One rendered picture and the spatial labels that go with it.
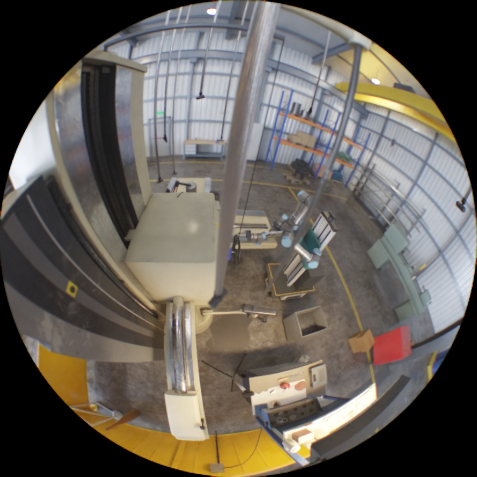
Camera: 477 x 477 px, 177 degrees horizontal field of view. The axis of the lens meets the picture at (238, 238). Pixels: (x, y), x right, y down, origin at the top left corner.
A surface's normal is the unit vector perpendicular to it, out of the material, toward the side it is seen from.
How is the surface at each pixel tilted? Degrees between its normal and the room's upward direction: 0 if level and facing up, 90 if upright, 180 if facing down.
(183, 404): 0
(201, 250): 0
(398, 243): 90
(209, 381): 0
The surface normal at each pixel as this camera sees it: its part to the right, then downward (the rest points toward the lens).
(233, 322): 0.15, -0.66
